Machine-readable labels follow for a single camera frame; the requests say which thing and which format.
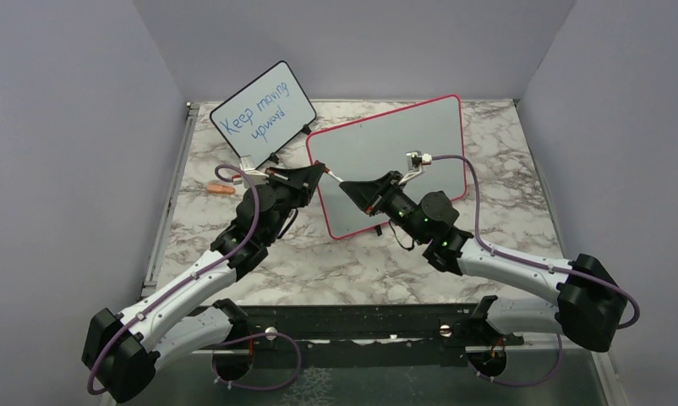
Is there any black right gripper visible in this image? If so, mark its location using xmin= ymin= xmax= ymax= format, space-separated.
xmin=340 ymin=171 xmax=428 ymax=244

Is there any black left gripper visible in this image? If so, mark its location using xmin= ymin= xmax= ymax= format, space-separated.
xmin=263 ymin=162 xmax=325 ymax=244

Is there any pink framed whiteboard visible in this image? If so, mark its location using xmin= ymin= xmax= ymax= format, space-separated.
xmin=305 ymin=95 xmax=467 ymax=240

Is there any white whiteboard marker pen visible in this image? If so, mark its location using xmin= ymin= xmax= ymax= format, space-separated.
xmin=324 ymin=167 xmax=343 ymax=184

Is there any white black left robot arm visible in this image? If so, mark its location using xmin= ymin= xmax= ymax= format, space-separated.
xmin=81 ymin=162 xmax=326 ymax=403

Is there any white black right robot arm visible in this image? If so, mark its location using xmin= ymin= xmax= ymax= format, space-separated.
xmin=339 ymin=171 xmax=627 ymax=353

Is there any black framed written whiteboard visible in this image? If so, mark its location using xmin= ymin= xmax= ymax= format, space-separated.
xmin=210 ymin=61 xmax=317 ymax=167

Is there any orange small eraser piece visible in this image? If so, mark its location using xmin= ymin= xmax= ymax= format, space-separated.
xmin=205 ymin=184 xmax=236 ymax=195

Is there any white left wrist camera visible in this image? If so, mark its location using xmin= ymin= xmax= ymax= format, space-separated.
xmin=232 ymin=162 xmax=264 ymax=188

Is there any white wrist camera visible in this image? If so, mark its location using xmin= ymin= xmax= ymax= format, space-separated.
xmin=232 ymin=162 xmax=264 ymax=188
xmin=399 ymin=151 xmax=433 ymax=185

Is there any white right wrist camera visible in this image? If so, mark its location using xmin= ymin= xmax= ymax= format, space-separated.
xmin=399 ymin=151 xmax=433 ymax=185

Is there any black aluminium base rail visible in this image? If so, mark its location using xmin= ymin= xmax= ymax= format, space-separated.
xmin=112 ymin=302 xmax=612 ymax=371

